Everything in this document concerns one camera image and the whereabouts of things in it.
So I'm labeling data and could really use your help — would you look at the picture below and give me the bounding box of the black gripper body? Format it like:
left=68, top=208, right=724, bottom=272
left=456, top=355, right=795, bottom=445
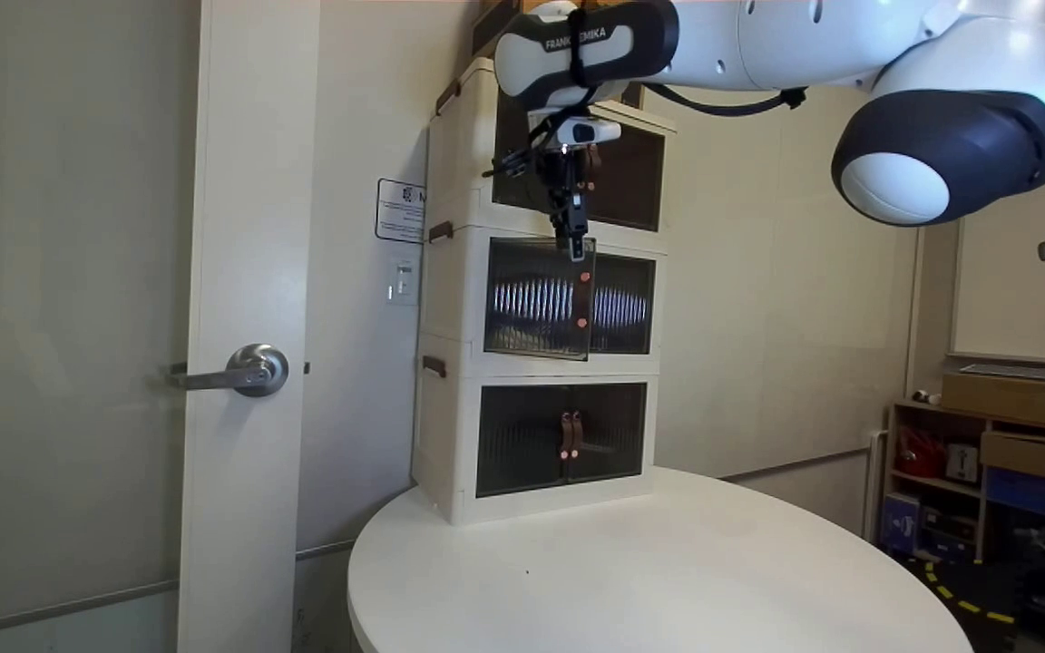
left=542, top=143, right=605, bottom=230

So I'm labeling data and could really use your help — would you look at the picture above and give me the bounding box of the white stacked storage cabinet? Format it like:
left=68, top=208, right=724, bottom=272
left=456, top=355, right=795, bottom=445
left=409, top=55, right=682, bottom=528

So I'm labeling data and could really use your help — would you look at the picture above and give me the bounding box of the white wall sign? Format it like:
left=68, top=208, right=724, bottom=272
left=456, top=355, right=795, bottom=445
left=375, top=174, right=428, bottom=247

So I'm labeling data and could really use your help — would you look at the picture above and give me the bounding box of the wooden shelf unit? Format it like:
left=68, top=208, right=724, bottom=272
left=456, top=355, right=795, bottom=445
left=882, top=396, right=1045, bottom=575

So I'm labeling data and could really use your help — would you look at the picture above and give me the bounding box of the white wall switch plate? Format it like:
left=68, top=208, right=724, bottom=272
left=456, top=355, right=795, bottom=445
left=382, top=266, right=419, bottom=304

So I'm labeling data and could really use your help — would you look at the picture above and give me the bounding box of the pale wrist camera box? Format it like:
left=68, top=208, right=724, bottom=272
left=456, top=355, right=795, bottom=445
left=548, top=113, right=623, bottom=156

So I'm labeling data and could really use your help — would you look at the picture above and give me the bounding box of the red storage item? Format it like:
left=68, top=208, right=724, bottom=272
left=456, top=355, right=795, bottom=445
left=896, top=427, right=950, bottom=482

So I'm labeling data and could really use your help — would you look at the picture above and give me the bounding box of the silver door lever handle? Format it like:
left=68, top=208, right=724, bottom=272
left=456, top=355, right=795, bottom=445
left=170, top=341, right=295, bottom=398

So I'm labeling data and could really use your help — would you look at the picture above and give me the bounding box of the tall blue box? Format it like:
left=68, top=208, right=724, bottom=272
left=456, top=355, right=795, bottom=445
left=882, top=488, right=927, bottom=559

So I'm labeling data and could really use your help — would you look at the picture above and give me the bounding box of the small brown cardboard box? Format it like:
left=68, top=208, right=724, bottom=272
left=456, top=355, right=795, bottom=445
left=980, top=427, right=1045, bottom=482

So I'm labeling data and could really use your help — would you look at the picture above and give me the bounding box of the flat wide cardboard box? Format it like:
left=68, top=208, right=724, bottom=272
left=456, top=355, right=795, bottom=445
left=939, top=361, right=1045, bottom=433

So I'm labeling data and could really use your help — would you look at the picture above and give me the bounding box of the small grey box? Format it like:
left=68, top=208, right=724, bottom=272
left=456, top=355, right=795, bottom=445
left=942, top=439, right=984, bottom=488

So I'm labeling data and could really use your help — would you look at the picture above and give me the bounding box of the wide blue box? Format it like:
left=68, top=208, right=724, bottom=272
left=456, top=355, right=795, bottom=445
left=984, top=470, right=1045, bottom=522

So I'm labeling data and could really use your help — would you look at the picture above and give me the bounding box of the white door with glass panel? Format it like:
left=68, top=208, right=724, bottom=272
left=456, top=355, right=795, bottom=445
left=0, top=0, right=323, bottom=653

